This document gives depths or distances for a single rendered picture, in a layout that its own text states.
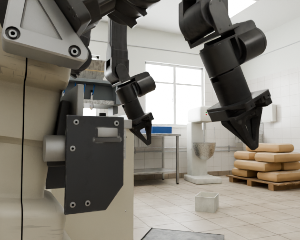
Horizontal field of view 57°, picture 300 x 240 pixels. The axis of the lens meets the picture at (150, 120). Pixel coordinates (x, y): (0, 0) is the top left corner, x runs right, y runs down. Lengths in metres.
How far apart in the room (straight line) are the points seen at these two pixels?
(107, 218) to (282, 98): 5.07
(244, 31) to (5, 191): 0.50
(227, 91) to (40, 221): 0.37
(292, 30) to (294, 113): 1.54
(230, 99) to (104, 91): 1.56
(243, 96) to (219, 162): 5.81
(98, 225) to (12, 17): 0.96
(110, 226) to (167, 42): 5.08
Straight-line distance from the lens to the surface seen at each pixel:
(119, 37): 0.89
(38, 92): 0.52
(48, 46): 0.37
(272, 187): 4.74
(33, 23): 0.38
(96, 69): 1.97
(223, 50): 0.49
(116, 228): 1.23
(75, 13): 0.35
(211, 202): 3.16
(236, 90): 0.50
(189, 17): 0.50
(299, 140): 5.65
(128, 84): 0.87
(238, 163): 5.16
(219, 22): 0.49
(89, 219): 1.19
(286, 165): 5.11
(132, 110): 0.86
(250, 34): 0.55
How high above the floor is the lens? 0.78
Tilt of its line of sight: 4 degrees up
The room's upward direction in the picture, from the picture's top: straight up
